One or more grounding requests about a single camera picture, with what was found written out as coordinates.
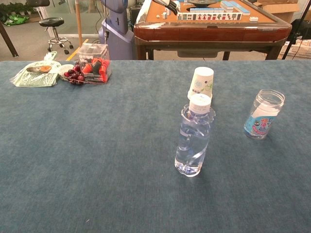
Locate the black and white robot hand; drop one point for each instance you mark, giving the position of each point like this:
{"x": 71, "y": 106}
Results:
{"x": 171, "y": 6}

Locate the transparent cup with blue label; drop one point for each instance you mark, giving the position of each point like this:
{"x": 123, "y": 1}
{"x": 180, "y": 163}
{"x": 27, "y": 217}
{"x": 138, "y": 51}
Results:
{"x": 262, "y": 121}

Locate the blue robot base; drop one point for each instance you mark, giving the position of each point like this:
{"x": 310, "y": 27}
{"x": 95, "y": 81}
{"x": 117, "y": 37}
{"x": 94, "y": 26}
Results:
{"x": 116, "y": 41}

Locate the white printed paper cup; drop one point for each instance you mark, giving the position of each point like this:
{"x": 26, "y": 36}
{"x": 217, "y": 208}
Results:
{"x": 201, "y": 81}

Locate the row of face-up mahjong tiles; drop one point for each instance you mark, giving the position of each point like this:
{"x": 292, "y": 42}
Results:
{"x": 209, "y": 16}

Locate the wooden mahjong table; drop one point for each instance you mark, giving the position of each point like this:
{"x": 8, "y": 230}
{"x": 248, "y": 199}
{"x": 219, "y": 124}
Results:
{"x": 209, "y": 34}

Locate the single white mahjong tile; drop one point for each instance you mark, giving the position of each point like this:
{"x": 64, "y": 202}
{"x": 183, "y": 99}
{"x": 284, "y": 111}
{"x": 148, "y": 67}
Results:
{"x": 254, "y": 19}

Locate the wooden pole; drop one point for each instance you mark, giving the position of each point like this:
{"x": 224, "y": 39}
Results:
{"x": 78, "y": 24}

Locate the clear box with red items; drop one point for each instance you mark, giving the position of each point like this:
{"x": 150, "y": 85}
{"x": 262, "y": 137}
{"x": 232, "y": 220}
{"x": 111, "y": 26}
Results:
{"x": 94, "y": 65}

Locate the cardboard box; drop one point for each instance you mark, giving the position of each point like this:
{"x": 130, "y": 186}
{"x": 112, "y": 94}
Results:
{"x": 284, "y": 9}

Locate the bunch of dark red grapes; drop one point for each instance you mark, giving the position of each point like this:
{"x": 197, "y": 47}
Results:
{"x": 75, "y": 75}

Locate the black round stool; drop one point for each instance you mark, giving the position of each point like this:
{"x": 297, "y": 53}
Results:
{"x": 51, "y": 21}

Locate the black tripod stand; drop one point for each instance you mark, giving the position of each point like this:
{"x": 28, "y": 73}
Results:
{"x": 291, "y": 43}

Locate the clear plastic water bottle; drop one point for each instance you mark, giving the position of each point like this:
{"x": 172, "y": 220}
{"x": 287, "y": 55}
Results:
{"x": 192, "y": 140}

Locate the white plastic crate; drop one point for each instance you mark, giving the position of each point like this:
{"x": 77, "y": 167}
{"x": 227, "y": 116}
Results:
{"x": 303, "y": 51}

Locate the green dustpan in plastic bag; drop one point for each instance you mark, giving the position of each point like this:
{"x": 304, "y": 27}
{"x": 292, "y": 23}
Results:
{"x": 36, "y": 77}

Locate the green plastic bag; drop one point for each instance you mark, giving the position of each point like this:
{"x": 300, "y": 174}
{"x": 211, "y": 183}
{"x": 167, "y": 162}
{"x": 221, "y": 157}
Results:
{"x": 14, "y": 20}

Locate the blue tablecloth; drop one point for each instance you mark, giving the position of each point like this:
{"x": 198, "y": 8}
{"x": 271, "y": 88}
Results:
{"x": 97, "y": 145}

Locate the black table leg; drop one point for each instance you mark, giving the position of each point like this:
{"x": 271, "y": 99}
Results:
{"x": 9, "y": 41}

